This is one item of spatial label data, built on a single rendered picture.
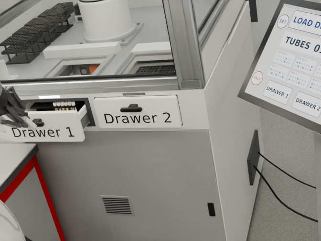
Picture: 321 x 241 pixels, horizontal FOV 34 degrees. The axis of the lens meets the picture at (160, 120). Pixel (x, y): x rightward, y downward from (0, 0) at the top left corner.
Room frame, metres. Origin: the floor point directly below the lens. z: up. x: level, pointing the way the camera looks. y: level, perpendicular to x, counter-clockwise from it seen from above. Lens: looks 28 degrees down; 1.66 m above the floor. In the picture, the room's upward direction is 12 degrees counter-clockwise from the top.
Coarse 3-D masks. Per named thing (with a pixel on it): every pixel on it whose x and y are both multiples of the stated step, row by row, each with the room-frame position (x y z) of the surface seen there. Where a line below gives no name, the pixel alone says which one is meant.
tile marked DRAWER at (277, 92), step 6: (270, 84) 1.29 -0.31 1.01; (276, 84) 1.27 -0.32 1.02; (282, 84) 1.25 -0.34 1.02; (264, 90) 1.29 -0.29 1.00; (270, 90) 1.27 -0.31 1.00; (276, 90) 1.26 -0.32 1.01; (282, 90) 1.24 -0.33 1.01; (288, 90) 1.23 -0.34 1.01; (264, 96) 1.28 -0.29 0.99; (270, 96) 1.26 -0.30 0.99; (276, 96) 1.25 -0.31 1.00; (282, 96) 1.23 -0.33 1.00; (288, 96) 1.22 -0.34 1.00; (282, 102) 1.22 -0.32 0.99
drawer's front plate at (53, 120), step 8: (32, 112) 1.61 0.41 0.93; (40, 112) 1.60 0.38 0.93; (48, 112) 1.58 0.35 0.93; (56, 112) 1.57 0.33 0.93; (64, 112) 1.56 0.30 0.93; (72, 112) 1.55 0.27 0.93; (48, 120) 1.58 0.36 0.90; (56, 120) 1.57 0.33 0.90; (64, 120) 1.56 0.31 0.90; (72, 120) 1.55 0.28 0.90; (8, 128) 1.64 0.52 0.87; (24, 128) 1.62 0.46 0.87; (40, 128) 1.60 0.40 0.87; (48, 128) 1.59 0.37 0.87; (56, 128) 1.57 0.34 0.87; (64, 128) 1.56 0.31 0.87; (72, 128) 1.55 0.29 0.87; (80, 128) 1.54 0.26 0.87; (8, 136) 1.65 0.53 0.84; (48, 136) 1.59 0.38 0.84; (56, 136) 1.58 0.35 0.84; (64, 136) 1.57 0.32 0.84; (80, 136) 1.54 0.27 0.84
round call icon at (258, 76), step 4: (256, 72) 1.35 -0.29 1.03; (260, 72) 1.34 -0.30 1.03; (264, 72) 1.33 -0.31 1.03; (252, 76) 1.36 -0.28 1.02; (256, 76) 1.34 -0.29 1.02; (260, 76) 1.33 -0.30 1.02; (252, 80) 1.35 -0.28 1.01; (256, 80) 1.33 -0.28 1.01; (260, 80) 1.32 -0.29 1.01; (252, 84) 1.34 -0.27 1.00; (256, 84) 1.33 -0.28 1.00; (260, 84) 1.31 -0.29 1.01
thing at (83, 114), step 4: (28, 104) 1.76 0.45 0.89; (32, 104) 1.78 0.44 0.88; (28, 108) 1.75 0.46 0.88; (84, 108) 1.64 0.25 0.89; (80, 112) 1.61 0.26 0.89; (84, 112) 1.63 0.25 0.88; (80, 116) 1.60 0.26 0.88; (84, 116) 1.62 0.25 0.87; (80, 120) 1.59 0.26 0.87; (84, 120) 1.61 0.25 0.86; (88, 120) 1.63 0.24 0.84; (84, 124) 1.60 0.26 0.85; (84, 128) 1.60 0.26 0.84
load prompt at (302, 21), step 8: (296, 16) 1.36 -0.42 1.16; (304, 16) 1.33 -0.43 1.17; (312, 16) 1.31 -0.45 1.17; (320, 16) 1.29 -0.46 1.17; (296, 24) 1.34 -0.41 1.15; (304, 24) 1.32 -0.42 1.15; (312, 24) 1.30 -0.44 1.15; (320, 24) 1.28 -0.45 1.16; (312, 32) 1.28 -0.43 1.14; (320, 32) 1.26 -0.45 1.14
